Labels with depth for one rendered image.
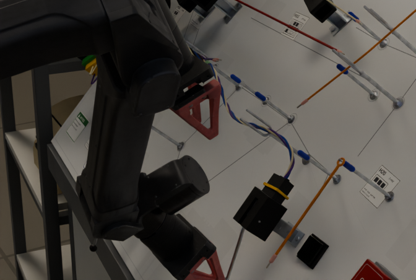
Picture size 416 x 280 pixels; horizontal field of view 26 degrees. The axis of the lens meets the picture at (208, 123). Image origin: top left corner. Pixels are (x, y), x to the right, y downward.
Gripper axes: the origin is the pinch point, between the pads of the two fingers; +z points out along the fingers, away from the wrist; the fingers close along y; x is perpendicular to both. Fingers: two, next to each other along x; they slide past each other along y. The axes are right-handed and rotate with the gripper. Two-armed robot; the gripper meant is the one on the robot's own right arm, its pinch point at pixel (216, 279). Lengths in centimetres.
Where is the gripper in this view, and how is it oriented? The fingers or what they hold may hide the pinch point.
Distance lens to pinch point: 129.5
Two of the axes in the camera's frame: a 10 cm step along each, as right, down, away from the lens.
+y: -4.1, -2.9, 8.6
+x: -6.8, 7.3, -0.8
